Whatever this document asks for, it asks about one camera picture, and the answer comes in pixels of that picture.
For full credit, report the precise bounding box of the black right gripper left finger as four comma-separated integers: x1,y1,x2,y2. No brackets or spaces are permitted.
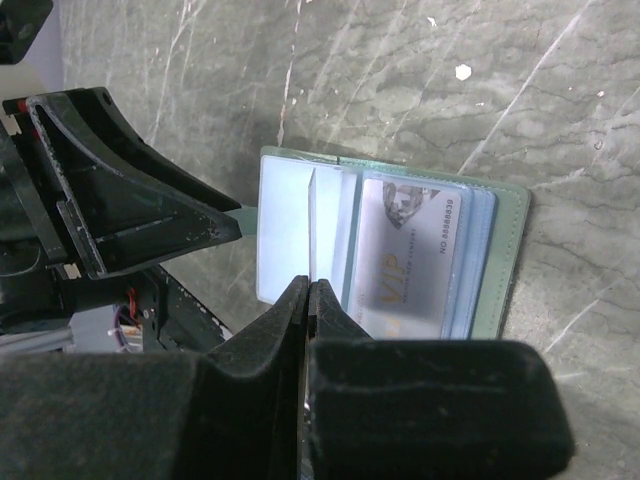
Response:
1,276,309,479

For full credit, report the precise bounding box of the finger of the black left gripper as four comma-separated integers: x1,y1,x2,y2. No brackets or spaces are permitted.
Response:
25,87,242,279

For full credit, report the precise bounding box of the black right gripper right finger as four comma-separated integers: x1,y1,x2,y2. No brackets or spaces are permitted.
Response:
308,280,575,479

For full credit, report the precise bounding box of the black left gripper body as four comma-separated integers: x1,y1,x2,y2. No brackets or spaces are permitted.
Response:
0,89,231,351

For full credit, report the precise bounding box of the green card holder wallet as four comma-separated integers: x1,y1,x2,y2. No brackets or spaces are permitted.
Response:
243,146,531,340

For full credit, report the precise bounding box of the white VIP credit card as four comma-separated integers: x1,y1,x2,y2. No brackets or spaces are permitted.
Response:
349,176,473,339

